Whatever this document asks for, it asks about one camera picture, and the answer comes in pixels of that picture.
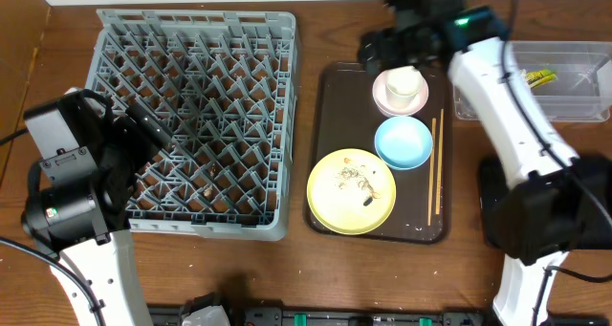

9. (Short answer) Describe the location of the pink plastic bowl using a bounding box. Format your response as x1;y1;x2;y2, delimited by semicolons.
372;66;429;117

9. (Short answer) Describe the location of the green snack wrapper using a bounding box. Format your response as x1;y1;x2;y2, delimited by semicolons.
520;69;557;89

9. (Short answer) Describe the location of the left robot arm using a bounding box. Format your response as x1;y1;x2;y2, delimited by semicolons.
21;89;172;325

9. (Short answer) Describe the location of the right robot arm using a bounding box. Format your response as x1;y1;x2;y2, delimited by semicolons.
358;0;611;325

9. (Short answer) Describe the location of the grey dishwasher rack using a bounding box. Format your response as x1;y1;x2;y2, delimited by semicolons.
86;9;299;241

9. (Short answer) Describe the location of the cream plastic cup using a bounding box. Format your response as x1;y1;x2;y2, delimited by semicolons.
385;66;424;110

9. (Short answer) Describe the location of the dark brown tray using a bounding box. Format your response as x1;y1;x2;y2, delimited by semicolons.
303;61;452;246

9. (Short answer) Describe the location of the light blue bowl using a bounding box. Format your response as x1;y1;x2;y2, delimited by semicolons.
374;117;432;170

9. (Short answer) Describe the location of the left wooden chopstick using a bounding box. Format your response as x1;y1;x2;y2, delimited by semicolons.
427;118;437;227

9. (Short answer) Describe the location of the wooden chopstick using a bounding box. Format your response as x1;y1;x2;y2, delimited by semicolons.
427;118;437;227
435;109;445;215

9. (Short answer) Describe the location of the right wooden chopstick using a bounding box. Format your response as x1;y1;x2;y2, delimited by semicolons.
435;109;445;215

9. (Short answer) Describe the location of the yellow plate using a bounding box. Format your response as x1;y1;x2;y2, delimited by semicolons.
306;148;397;235

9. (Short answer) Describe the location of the clear plastic bin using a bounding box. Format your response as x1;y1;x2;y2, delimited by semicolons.
451;40;612;123

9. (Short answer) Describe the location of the black bin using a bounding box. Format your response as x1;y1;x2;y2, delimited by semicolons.
478;155;611;265

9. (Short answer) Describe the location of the cardboard wall panel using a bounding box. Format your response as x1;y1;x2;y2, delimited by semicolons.
0;0;53;184

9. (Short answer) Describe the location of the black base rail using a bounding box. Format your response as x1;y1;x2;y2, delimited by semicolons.
147;292;612;326

